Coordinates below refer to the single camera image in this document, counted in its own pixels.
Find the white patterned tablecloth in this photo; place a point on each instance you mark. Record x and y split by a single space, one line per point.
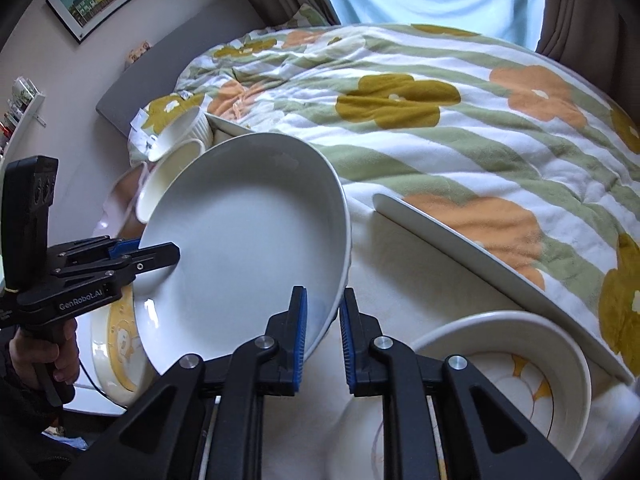
395 280

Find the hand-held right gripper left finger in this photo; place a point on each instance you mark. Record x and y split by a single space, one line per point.
299 335

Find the person's left hand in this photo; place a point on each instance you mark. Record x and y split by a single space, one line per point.
67 360

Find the grey headboard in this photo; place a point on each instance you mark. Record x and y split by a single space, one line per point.
165 55

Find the white wall shelf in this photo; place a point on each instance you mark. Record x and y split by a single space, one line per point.
27 110

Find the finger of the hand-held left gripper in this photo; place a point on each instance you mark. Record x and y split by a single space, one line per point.
125 248
155 255

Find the white ribbed ramekin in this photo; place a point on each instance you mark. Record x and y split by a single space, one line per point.
187 132

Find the deep duck print plate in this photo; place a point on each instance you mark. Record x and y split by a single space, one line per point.
500 390

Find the small pink figurine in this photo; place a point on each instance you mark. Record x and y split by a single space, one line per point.
137 52

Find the large white oval dish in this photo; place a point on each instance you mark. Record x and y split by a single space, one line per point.
240 240

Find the floral pillow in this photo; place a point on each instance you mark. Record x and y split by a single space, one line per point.
305 16

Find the long white rectangular plate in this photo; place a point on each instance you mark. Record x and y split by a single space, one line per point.
450 240

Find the pink plate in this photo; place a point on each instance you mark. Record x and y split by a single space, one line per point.
120 205

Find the cream round bowl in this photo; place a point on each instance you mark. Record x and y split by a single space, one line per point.
167 175

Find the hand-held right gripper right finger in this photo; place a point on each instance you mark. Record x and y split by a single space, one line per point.
348 345

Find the floral striped blanket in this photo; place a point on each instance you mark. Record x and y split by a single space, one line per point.
425 125

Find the person's left forearm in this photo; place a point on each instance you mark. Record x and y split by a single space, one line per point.
20 410

